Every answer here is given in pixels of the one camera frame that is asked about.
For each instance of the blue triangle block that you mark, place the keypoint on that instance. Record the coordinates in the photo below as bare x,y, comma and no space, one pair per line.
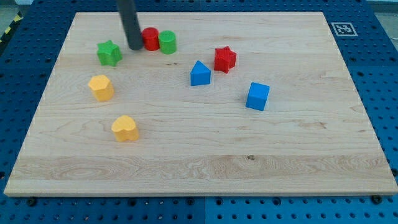
200,74

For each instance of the red star block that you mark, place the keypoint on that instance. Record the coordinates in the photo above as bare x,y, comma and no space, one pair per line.
224,59

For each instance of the red cylinder block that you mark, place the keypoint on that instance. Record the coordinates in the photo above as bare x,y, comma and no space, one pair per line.
150,38

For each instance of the green cylinder block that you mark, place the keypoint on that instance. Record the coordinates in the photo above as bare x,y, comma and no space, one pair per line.
167,42

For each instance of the green star block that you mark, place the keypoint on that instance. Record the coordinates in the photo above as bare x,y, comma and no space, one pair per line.
109,53

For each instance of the black bolt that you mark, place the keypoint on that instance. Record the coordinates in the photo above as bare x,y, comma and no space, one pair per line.
31,202
376,199

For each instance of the white fiducial marker tag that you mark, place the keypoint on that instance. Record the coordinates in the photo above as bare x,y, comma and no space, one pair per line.
344,29

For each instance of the yellow heart block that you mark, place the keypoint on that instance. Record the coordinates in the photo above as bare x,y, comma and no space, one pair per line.
125,129

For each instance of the light wooden board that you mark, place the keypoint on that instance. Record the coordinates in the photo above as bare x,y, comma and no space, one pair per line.
314,137

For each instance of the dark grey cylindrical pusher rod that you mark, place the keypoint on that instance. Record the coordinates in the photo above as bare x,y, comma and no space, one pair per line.
132,30

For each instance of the blue cube block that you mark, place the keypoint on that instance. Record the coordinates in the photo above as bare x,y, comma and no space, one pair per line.
257,96

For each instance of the black bolt bottom right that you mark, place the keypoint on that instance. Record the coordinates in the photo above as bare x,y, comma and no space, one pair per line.
376,199

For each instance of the black bolt bottom left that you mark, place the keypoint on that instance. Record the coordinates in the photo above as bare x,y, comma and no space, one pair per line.
31,202

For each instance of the yellow hexagon block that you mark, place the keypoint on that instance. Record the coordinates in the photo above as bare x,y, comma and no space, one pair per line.
101,87

